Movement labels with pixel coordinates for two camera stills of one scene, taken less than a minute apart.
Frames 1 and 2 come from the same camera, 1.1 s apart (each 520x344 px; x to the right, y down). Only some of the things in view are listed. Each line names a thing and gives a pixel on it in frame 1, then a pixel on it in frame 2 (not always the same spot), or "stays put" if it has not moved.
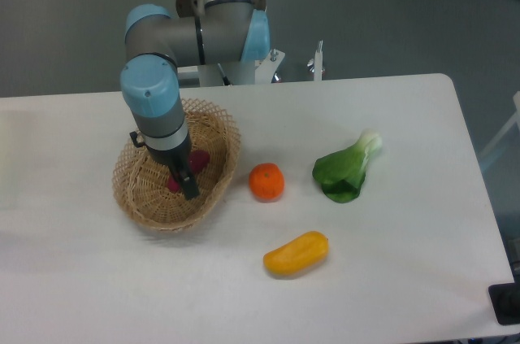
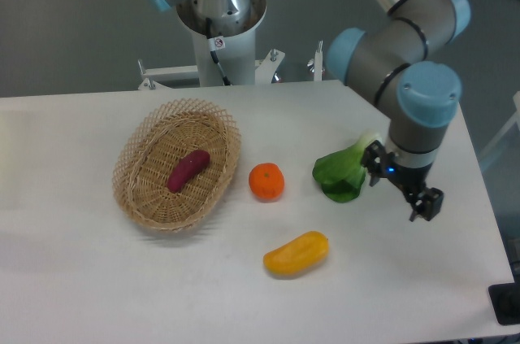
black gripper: (177, 159) → (426, 202)
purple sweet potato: (197, 159) stays put
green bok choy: (341, 172) stays put
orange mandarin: (266, 182) stays put
